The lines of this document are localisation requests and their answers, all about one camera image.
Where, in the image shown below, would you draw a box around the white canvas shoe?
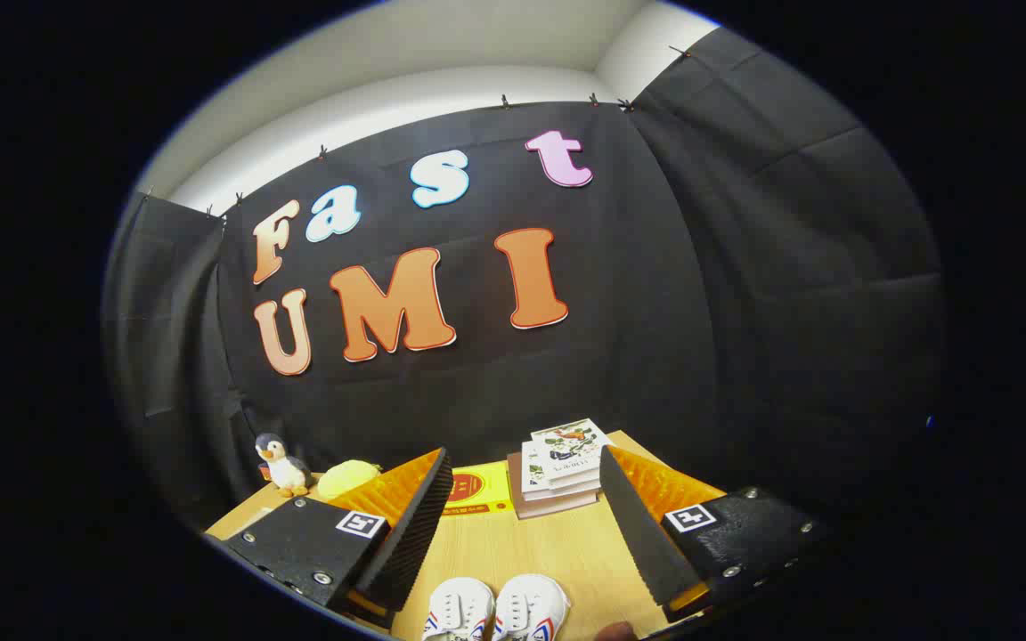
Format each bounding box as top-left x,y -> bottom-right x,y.
422,577 -> 495,641
491,573 -> 571,641

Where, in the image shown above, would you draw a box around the yellow book red label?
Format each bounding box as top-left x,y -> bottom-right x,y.
440,461 -> 515,518

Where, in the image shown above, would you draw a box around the yellow round plush toy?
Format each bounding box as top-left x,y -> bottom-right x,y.
317,459 -> 382,499

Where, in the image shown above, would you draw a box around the white illustrated cover book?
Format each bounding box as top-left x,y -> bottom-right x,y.
531,418 -> 614,482

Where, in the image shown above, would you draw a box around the penguin plush toy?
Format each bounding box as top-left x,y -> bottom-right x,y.
255,434 -> 312,498

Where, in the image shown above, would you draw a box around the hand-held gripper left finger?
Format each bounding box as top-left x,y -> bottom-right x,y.
224,447 -> 456,631

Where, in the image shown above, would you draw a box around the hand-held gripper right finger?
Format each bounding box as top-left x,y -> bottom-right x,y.
599,443 -> 826,624

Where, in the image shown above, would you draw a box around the brown cover book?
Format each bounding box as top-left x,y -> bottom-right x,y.
507,452 -> 601,520

